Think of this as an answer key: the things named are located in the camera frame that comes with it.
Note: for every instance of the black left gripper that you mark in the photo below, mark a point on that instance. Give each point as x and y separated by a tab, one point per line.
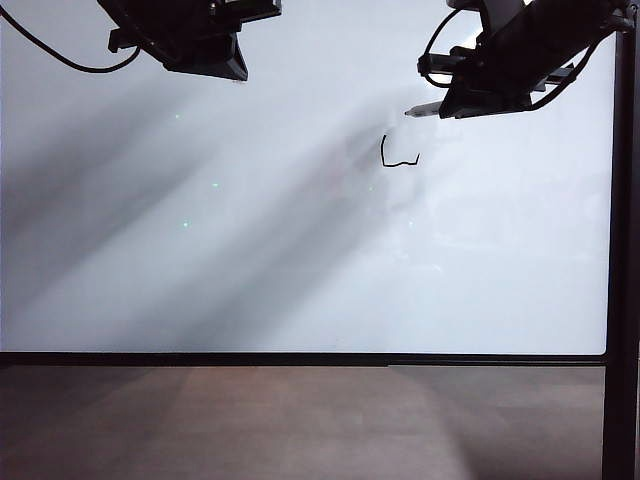
185	25

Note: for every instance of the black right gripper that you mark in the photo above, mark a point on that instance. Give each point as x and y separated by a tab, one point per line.
530	45

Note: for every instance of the grey marker pen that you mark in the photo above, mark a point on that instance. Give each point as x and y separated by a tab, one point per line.
422	109

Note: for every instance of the black metal whiteboard stand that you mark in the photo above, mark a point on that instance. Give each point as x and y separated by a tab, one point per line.
622	250

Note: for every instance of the black whiteboard pen tray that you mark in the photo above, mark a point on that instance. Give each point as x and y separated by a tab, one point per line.
200	361

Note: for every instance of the white whiteboard with black frame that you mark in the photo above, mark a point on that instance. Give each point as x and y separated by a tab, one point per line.
250	225

